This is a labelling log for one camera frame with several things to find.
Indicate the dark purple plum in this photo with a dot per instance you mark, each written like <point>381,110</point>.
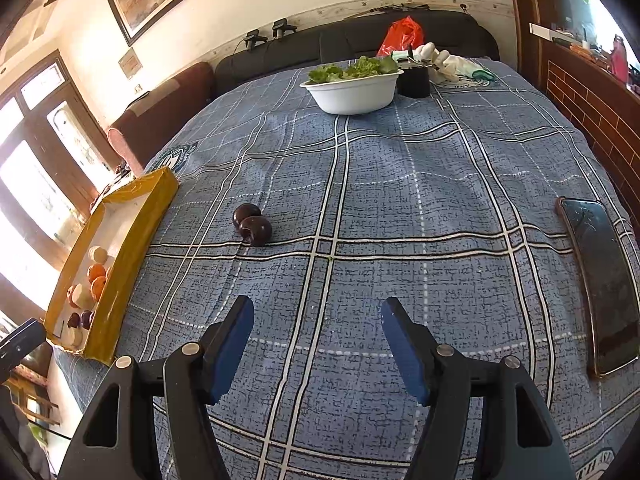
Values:
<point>246,213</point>
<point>86,319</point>
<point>74,320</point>
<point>256,230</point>

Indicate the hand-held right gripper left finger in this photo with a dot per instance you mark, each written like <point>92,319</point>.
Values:
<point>227,355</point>

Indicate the wooden cabinet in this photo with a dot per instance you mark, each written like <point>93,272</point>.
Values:
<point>590,100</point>

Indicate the brown armchair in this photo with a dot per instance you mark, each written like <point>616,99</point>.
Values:
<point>160,115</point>

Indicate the black device on sofa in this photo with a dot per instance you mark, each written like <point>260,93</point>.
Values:
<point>283,27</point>
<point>255,39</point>

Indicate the pink bottle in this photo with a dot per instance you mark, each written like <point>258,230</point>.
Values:
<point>620,60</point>

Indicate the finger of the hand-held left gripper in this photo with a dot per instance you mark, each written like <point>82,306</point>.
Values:
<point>22,345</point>

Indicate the green lettuce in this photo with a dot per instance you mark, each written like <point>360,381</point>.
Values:
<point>352,70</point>

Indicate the red plastic bag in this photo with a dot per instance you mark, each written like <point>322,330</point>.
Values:
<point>400,37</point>

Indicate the wooden glass door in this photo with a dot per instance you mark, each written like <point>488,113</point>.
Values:
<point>45,160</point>

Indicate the blue plaid blanket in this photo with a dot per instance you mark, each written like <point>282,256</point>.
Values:
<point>375,200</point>

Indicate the white bowl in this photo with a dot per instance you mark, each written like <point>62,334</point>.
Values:
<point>352,95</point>

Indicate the wall plaque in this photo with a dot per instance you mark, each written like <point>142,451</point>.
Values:
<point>130,65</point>

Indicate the white glove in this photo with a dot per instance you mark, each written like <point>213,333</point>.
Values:
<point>445,62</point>

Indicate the black smartphone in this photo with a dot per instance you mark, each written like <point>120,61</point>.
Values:
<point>607,285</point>

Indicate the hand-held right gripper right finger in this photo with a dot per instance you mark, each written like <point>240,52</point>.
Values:
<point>407,355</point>

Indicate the black sofa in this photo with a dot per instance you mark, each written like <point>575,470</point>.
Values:
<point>310,42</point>

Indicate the yellow-edged cardboard tray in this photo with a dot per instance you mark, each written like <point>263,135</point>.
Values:
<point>135,220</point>

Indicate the black cup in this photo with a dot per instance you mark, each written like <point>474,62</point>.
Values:
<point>414,85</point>

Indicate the orange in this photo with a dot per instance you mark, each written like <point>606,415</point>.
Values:
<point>96,272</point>
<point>99,288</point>

